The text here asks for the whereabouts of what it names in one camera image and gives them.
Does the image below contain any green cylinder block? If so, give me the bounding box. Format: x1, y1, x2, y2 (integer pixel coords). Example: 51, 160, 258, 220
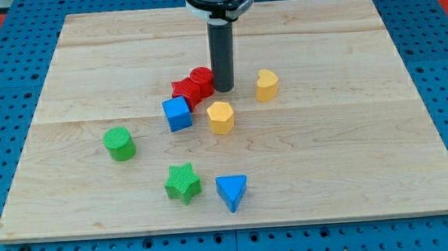
103, 127, 136, 162

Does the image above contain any red cylinder block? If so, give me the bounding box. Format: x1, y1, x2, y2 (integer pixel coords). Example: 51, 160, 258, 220
190, 66, 214, 98

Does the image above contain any yellow hexagon block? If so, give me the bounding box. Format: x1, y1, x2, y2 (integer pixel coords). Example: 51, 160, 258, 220
207, 102, 235, 135

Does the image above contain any red star block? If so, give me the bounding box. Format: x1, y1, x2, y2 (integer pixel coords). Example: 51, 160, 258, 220
171, 77, 202, 112

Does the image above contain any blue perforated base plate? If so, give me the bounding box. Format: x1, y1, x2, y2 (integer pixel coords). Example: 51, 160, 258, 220
0, 0, 448, 251

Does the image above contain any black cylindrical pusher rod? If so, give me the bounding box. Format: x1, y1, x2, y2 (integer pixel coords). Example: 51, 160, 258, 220
207, 23, 234, 92

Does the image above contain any green star block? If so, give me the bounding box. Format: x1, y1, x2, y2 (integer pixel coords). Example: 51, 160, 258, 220
164, 162, 202, 205

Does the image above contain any blue cube block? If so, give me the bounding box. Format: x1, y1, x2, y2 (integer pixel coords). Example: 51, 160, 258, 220
161, 96, 193, 132

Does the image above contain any blue triangle block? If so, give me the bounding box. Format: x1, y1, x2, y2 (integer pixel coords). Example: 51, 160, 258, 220
215, 175, 247, 213

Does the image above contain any yellow heart block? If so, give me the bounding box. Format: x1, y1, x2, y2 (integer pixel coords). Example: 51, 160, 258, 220
256, 68, 279, 102

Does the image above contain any light wooden board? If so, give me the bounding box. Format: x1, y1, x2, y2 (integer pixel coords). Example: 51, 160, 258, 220
0, 0, 448, 244

